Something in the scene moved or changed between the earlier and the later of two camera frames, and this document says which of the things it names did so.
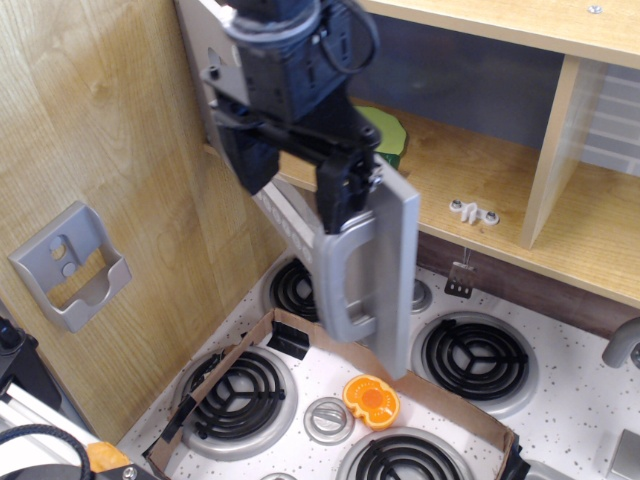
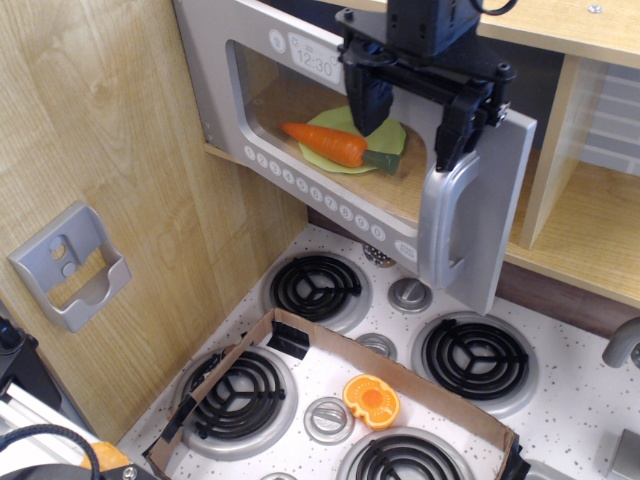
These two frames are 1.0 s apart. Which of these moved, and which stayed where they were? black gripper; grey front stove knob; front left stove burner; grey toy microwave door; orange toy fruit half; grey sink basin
Moved: grey toy microwave door; black gripper
Stayed: orange toy fruit half; grey front stove knob; grey sink basin; front left stove burner
